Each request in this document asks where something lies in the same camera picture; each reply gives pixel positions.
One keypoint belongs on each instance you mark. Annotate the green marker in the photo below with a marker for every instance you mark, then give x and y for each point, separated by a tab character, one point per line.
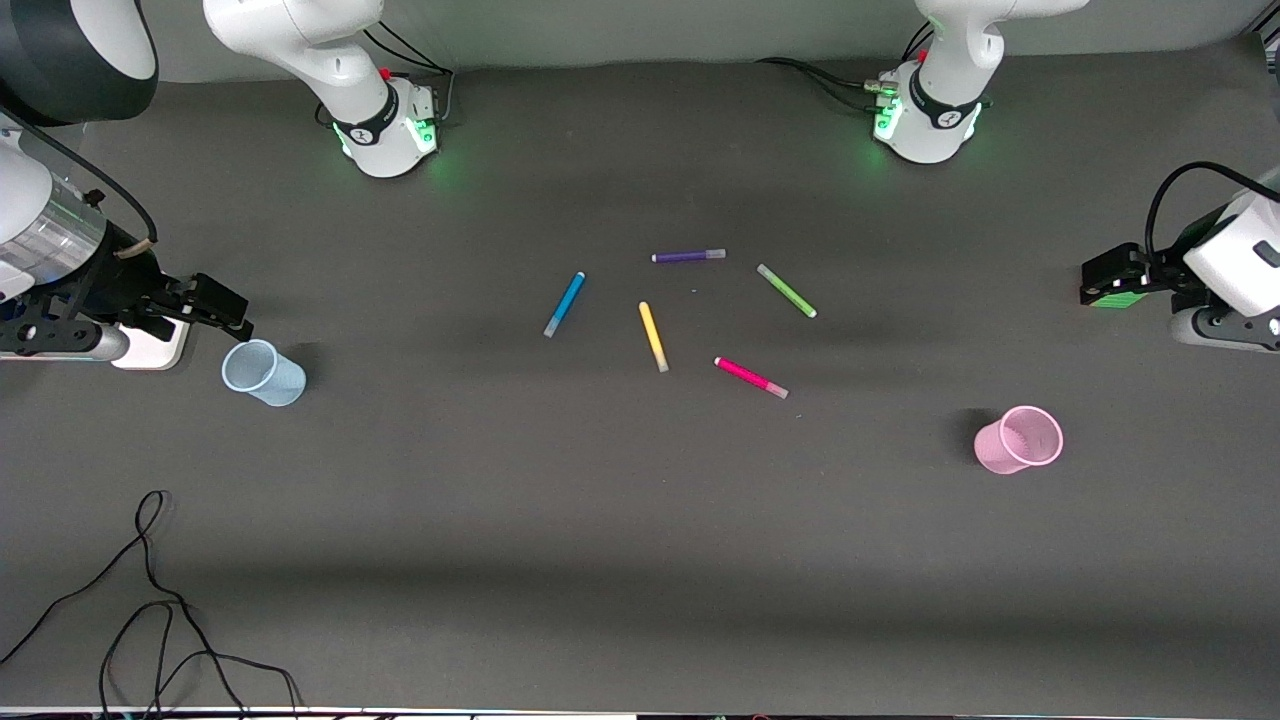
787	291

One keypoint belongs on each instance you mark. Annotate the light blue plastic cup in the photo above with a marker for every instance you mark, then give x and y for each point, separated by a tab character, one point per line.
275	385

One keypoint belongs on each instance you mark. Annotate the pink plastic cup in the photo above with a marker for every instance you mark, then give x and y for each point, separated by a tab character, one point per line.
990	450

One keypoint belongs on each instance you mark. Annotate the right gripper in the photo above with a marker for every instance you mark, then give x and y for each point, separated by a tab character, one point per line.
128	275

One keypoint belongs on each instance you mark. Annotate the colourful puzzle cube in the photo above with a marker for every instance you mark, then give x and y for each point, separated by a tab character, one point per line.
1115	299

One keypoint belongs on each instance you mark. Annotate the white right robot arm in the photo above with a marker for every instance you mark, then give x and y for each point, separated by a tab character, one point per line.
350	90

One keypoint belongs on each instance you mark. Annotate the yellow marker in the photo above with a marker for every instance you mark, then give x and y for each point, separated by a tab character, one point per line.
652	335

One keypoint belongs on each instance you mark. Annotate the purple marker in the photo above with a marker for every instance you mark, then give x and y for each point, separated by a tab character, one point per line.
685	256

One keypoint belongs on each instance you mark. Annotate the blue marker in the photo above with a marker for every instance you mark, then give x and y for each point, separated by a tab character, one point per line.
565	304

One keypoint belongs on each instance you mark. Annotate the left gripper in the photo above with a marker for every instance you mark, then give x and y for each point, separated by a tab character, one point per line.
1168	268

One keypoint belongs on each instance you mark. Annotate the pink marker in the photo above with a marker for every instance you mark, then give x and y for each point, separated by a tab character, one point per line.
745	374

